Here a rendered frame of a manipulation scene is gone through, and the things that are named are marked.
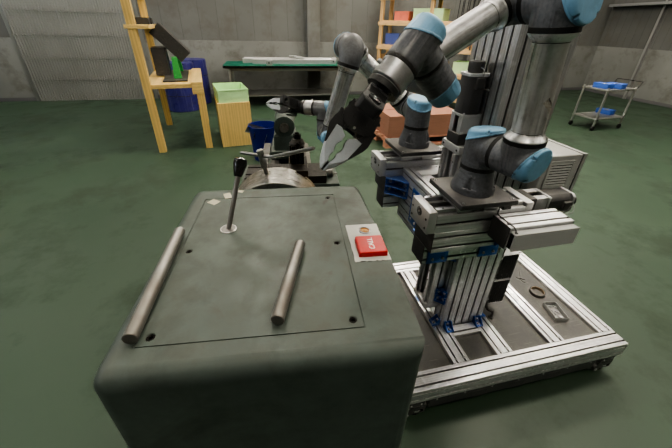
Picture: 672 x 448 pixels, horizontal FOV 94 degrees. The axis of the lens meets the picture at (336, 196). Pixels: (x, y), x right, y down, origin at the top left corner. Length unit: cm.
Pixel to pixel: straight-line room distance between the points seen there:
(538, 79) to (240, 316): 90
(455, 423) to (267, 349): 153
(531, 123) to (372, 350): 76
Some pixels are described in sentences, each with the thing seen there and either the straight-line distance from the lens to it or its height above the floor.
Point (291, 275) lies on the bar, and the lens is 59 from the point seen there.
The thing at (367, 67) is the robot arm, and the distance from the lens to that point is 158.
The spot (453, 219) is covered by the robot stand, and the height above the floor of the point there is 108.
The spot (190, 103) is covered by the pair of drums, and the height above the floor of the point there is 17.
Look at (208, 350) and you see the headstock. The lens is 54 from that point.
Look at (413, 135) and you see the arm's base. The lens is 157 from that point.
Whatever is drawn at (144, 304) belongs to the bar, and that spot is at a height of 128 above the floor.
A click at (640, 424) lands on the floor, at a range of 241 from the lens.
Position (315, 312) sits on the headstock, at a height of 126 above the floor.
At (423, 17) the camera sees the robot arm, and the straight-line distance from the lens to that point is 71.
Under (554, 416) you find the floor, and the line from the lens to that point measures 219.
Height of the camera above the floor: 168
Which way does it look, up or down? 29 degrees down
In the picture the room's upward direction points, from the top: 1 degrees clockwise
